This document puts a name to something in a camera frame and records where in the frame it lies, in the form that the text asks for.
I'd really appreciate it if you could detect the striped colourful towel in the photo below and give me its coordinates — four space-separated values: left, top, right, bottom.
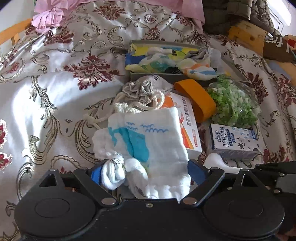
125 44 221 81

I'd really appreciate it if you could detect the white blue whale cloth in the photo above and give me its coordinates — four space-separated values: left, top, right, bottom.
92 107 191 201

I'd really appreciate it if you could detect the white patterned sock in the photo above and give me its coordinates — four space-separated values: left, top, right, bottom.
101 154 125 190

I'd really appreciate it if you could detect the brown printed cloth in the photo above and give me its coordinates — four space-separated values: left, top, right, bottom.
263 35 295 64

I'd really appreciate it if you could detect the wooden bed rail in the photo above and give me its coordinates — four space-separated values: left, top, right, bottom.
0 19 32 45

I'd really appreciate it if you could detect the orange white medicine box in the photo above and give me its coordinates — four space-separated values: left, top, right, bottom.
162 92 202 160

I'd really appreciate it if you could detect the bag of green pieces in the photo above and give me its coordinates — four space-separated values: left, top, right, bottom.
207 75 260 128

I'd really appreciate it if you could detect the pink hanging sheet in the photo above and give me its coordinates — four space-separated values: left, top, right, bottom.
32 0 205 34

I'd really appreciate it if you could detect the grey sock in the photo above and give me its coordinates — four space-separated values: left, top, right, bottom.
185 47 208 61

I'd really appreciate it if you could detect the grey drawstring pouch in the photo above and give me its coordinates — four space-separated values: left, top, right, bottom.
83 75 173 130

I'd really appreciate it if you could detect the white blue milk carton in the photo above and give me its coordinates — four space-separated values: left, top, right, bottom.
208 123 260 160

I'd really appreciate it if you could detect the orange band roll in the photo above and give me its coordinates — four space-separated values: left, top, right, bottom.
174 79 216 123

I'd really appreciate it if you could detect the wooden bunk bed frame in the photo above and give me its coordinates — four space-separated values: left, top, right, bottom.
228 21 267 56

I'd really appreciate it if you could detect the floral satin bed cover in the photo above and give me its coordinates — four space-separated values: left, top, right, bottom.
1 1 295 240

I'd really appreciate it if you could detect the grey tray with yellow picture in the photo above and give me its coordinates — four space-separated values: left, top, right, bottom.
125 40 239 81

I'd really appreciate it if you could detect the brown quilted jacket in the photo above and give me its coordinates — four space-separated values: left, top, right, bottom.
202 0 280 36

